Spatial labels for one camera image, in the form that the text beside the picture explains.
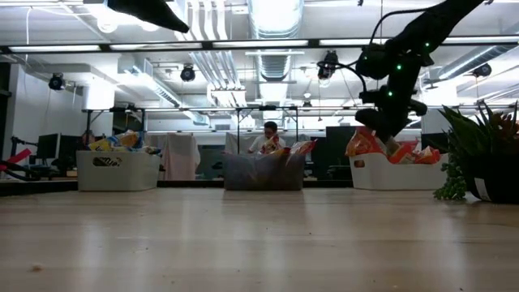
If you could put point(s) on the black overhead crossbar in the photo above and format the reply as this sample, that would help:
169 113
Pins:
202 45

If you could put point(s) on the orange Maruchan noodle pack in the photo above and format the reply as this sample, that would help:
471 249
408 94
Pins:
392 147
405 154
361 142
427 155

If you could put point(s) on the grey plastic bin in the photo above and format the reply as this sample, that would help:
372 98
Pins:
263 172

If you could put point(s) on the red tube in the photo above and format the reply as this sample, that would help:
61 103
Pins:
16 157

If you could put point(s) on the small potted green succulent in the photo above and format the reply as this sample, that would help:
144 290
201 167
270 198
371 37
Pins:
486 178

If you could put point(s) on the translucent plastic bin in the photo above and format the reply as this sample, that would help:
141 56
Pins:
117 172

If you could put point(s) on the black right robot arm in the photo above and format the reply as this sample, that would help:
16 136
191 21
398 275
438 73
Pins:
425 28

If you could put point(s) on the black ceiling spotlight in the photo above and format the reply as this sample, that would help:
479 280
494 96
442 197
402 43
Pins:
482 70
329 65
57 82
187 74

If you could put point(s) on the silver ventilation duct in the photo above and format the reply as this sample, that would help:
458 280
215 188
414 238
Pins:
275 24

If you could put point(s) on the white draped cloth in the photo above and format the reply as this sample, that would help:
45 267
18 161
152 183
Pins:
180 156
239 142

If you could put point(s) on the black background workstation frame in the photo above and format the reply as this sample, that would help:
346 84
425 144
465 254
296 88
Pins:
238 125
88 121

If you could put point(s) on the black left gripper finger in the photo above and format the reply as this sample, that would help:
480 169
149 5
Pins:
158 14

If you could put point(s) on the red Maruchan noodle pack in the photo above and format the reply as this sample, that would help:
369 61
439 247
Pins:
271 145
302 148

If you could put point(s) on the black background monitor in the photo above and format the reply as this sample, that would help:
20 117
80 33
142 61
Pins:
48 146

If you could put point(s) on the white plastic bin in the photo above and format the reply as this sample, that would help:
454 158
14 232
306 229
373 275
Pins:
397 176

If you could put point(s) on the person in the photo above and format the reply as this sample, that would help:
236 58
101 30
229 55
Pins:
267 130

